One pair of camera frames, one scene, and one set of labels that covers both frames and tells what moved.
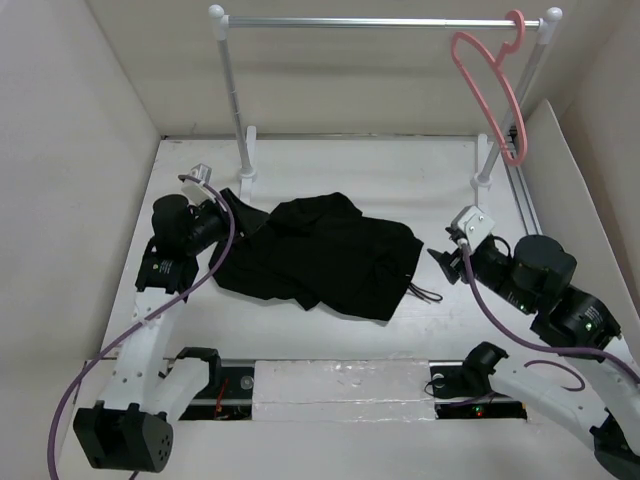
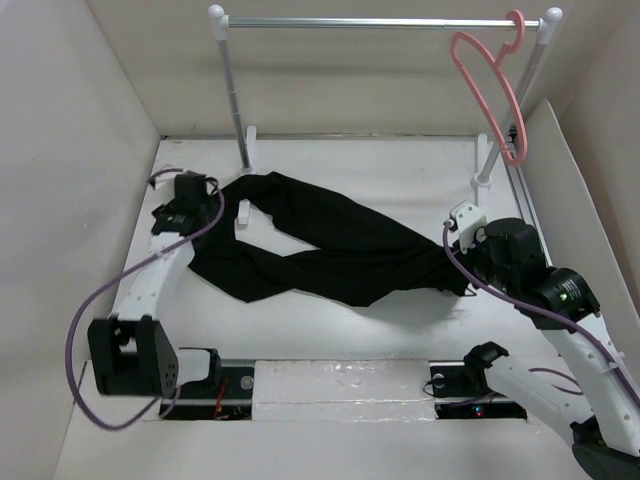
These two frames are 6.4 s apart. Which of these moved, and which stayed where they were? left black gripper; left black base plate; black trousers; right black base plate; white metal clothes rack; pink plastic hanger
Moved: left black gripper; black trousers
Stayed: pink plastic hanger; right black base plate; left black base plate; white metal clothes rack
